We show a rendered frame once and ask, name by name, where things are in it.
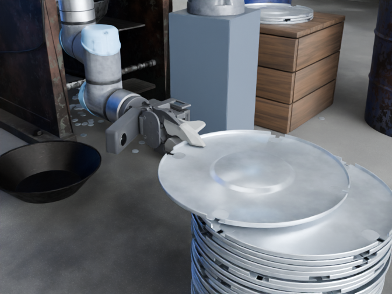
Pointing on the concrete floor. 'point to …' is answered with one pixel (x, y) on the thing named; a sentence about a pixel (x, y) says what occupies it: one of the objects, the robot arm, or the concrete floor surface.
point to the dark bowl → (47, 170)
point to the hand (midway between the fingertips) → (196, 146)
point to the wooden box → (297, 70)
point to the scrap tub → (381, 73)
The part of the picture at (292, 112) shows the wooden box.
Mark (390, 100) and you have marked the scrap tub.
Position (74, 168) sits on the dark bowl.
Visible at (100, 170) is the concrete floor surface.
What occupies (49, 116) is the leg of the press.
